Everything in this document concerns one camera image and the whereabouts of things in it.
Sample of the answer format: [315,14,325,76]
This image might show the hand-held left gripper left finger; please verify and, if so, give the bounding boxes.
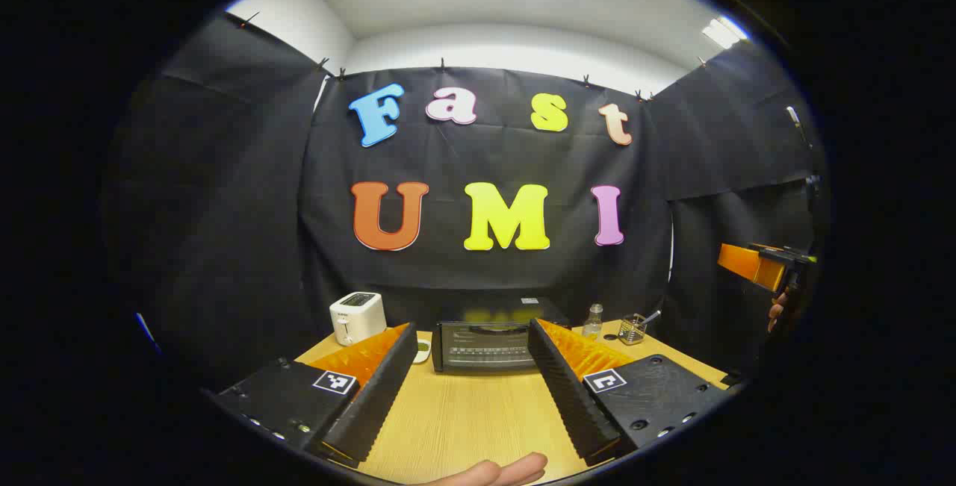
[213,322,419,470]

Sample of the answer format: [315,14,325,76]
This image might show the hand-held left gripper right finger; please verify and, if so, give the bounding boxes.
[527,317,729,468]

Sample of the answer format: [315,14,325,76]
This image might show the black electric oven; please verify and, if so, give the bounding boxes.
[432,296,572,375]

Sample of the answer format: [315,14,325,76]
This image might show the white toaster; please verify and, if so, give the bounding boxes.
[329,292,388,346]

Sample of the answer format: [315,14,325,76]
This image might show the black backdrop cloth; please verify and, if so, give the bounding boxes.
[105,12,830,397]

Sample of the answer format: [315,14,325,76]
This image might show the small ceiling light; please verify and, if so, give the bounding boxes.
[702,16,750,50]

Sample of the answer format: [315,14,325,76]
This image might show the metal wire utensil holder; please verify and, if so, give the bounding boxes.
[618,314,648,345]

